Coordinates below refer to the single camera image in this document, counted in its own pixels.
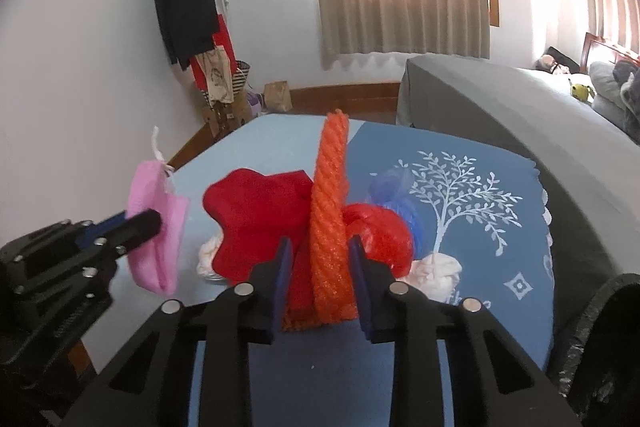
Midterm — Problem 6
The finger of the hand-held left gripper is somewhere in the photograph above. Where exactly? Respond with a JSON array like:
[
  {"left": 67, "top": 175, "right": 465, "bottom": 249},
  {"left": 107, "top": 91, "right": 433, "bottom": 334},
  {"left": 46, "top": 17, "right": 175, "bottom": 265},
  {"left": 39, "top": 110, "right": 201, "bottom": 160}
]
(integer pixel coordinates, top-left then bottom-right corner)
[
  {"left": 75, "top": 213, "right": 129, "bottom": 253},
  {"left": 92, "top": 208, "right": 164, "bottom": 265}
]

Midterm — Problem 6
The cardboard box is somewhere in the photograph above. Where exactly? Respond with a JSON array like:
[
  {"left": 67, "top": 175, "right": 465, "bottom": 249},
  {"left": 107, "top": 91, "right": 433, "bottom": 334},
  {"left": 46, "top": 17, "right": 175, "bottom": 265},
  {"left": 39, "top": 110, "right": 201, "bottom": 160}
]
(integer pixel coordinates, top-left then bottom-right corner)
[{"left": 202, "top": 92, "right": 253, "bottom": 128}]

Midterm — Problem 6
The folded grey duvet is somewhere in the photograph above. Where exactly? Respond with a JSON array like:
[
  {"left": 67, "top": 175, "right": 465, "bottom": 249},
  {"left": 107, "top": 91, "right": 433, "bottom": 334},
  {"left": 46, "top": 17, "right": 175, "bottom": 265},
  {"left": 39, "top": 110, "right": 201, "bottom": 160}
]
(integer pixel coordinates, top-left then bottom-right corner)
[{"left": 589, "top": 61, "right": 632, "bottom": 128}]

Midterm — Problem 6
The trash bin with black liner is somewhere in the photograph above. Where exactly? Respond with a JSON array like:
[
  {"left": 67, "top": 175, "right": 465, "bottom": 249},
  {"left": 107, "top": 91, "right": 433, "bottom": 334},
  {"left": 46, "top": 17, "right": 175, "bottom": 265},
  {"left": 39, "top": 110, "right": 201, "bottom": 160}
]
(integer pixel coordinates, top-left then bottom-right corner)
[{"left": 547, "top": 273, "right": 640, "bottom": 427}]

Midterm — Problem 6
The beige tote bag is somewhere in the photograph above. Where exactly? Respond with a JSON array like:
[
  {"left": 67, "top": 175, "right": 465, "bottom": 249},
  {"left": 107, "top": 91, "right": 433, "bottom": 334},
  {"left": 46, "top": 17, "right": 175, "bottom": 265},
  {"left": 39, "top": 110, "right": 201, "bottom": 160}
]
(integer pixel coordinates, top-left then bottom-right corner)
[{"left": 195, "top": 47, "right": 236, "bottom": 105}]

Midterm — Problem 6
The brown paper bag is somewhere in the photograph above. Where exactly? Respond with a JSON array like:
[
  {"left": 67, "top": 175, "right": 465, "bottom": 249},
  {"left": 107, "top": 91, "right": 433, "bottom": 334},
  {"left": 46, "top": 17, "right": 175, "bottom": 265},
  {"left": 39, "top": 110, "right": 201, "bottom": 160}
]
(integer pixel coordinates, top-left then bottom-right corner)
[{"left": 263, "top": 80, "right": 292, "bottom": 114}]

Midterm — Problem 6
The red plastic bag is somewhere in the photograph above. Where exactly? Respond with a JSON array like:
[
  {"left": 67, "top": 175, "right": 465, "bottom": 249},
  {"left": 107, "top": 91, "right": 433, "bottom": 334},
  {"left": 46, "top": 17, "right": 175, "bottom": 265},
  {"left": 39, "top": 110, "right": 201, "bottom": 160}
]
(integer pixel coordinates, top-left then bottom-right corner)
[{"left": 342, "top": 203, "right": 416, "bottom": 280}]

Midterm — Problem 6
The blue tree print tablecloth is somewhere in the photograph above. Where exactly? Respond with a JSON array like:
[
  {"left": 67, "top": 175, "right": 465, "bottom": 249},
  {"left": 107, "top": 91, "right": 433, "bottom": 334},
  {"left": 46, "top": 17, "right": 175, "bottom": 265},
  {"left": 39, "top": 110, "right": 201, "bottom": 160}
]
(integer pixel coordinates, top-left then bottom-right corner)
[{"left": 95, "top": 112, "right": 556, "bottom": 427}]

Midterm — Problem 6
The dark bag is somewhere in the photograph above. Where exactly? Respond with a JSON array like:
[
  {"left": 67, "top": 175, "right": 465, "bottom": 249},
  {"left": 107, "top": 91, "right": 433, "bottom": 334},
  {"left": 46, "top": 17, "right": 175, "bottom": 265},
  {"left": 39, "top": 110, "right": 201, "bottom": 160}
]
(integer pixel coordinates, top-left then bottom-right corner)
[{"left": 535, "top": 47, "right": 581, "bottom": 75}]

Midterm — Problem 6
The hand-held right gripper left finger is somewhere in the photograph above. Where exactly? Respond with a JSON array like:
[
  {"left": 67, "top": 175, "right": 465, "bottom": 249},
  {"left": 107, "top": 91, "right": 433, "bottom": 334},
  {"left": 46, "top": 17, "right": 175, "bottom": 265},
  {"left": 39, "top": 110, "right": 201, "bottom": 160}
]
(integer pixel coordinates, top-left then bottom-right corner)
[{"left": 60, "top": 237, "right": 296, "bottom": 427}]

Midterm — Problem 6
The dark grey blanket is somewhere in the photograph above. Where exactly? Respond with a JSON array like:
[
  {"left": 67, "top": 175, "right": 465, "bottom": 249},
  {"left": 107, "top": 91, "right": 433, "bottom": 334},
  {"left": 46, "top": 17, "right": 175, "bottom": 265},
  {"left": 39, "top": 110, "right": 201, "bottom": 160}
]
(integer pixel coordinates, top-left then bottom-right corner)
[{"left": 612, "top": 57, "right": 640, "bottom": 135}]

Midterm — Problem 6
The red cloth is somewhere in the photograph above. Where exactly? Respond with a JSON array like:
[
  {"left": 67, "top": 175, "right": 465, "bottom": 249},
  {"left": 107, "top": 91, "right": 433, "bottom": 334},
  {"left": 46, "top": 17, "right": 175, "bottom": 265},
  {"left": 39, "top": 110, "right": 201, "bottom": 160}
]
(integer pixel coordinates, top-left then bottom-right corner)
[{"left": 202, "top": 168, "right": 313, "bottom": 313}]

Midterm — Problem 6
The wooden headboard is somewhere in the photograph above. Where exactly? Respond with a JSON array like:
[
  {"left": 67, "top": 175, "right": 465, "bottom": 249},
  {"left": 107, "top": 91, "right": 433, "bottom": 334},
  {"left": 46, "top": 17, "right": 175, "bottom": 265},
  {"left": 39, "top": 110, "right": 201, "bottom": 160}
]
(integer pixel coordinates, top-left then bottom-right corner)
[{"left": 582, "top": 32, "right": 640, "bottom": 72}]

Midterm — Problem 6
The orange foam net sleeve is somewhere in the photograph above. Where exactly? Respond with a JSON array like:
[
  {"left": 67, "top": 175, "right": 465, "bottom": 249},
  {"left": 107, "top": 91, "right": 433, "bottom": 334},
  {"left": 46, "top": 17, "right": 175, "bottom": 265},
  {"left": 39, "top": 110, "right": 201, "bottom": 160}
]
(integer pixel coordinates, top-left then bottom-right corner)
[{"left": 282, "top": 109, "right": 358, "bottom": 333}]

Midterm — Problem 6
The white tissue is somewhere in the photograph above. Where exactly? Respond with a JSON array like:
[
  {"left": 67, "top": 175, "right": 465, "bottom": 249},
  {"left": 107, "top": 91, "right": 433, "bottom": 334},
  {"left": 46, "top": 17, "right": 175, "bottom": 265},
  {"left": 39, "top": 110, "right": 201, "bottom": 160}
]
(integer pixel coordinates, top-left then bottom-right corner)
[
  {"left": 400, "top": 252, "right": 463, "bottom": 303},
  {"left": 197, "top": 237, "right": 231, "bottom": 283}
]

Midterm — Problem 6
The striped bag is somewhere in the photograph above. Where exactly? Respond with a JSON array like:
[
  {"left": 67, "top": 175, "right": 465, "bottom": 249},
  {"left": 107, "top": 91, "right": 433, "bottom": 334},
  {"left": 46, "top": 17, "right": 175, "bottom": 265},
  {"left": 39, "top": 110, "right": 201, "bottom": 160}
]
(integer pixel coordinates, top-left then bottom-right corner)
[{"left": 232, "top": 59, "right": 253, "bottom": 95}]

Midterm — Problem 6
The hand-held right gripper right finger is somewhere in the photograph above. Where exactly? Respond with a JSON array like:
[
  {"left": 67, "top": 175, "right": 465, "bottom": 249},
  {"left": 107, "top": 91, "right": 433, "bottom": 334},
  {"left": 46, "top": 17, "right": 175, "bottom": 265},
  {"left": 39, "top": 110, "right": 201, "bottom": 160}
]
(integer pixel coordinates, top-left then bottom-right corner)
[{"left": 347, "top": 234, "right": 583, "bottom": 427}]

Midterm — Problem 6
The grey bed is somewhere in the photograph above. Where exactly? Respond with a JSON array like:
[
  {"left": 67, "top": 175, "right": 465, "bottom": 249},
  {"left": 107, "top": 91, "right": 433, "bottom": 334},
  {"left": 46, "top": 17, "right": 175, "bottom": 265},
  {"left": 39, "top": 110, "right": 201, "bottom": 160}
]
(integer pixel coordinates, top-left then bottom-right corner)
[{"left": 397, "top": 54, "right": 640, "bottom": 333}]

